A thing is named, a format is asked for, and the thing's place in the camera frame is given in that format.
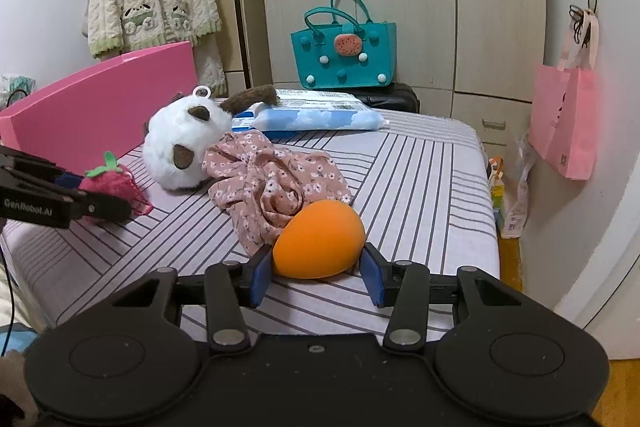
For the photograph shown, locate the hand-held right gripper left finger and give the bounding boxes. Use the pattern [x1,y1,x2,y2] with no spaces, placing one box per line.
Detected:
[112,247,275,355]

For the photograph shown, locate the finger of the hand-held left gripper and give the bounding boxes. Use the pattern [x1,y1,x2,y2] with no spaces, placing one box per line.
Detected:
[70,191,132,224]
[0,146,84,195]

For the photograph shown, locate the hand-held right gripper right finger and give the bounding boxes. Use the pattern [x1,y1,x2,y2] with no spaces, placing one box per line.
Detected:
[360,242,526,354]

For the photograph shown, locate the pink strawberry plush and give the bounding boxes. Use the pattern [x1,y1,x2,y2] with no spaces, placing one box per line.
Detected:
[80,151,155,228]

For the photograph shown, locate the orange foam egg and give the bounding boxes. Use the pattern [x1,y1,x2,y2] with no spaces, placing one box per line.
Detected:
[272,200,366,279]

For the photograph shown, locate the pink storage box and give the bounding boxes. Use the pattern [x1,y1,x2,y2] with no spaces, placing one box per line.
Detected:
[0,40,197,175]

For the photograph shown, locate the white and blue tissue pack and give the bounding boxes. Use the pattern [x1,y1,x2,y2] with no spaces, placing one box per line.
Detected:
[248,103,391,141]

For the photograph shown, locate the pink floral cloth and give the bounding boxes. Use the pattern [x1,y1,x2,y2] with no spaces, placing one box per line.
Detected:
[201,130,355,258]

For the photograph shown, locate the patterned tissue box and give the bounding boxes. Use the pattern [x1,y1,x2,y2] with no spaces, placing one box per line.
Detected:
[0,73,37,110]

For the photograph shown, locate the white panda plush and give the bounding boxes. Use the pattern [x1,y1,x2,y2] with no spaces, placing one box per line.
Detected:
[142,84,279,192]

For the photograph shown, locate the colourful carton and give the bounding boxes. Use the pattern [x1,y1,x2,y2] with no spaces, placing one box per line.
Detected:
[487,157,507,214]

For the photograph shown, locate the dark blue tissue pack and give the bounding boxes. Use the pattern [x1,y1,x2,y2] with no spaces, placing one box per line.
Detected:
[231,88,370,134]

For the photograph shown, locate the white plastic bag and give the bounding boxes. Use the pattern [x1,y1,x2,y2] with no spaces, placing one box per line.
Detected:
[500,132,539,240]

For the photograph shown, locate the black suitcase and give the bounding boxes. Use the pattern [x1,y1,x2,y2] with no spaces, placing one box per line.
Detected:
[350,82,420,112]

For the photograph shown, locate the teal felt handbag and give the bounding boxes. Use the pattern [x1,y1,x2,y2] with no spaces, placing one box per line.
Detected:
[291,0,397,90]

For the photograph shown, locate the pink paper bag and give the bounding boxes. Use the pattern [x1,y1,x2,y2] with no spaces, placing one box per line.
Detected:
[528,12,601,182]

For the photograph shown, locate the white door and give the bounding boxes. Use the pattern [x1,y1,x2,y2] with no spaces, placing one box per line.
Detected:
[547,57,640,360]

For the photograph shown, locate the beige wardrobe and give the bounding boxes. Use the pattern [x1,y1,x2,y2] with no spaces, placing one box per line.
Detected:
[255,0,548,148]

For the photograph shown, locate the black cable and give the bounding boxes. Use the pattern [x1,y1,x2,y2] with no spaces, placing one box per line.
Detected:
[0,232,17,358]

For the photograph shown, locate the black hair ties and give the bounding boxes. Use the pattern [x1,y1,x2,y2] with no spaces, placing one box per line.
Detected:
[569,0,599,45]

